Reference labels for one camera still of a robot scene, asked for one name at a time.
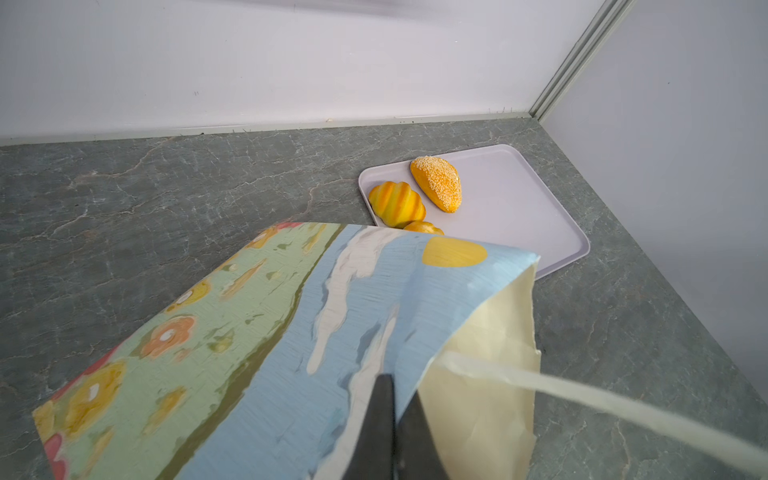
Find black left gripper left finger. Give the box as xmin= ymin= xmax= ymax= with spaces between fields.
xmin=342 ymin=374 xmax=395 ymax=480

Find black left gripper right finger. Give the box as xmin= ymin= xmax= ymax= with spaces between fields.
xmin=395 ymin=392 xmax=449 ymax=480

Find floral paper gift bag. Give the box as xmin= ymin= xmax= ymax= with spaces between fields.
xmin=33 ymin=223 xmax=541 ymax=479

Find yellow fake bread roll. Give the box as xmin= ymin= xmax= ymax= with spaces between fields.
xmin=368 ymin=181 xmax=426 ymax=228

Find lavender plastic tray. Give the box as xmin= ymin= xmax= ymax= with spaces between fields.
xmin=358 ymin=143 xmax=591 ymax=281

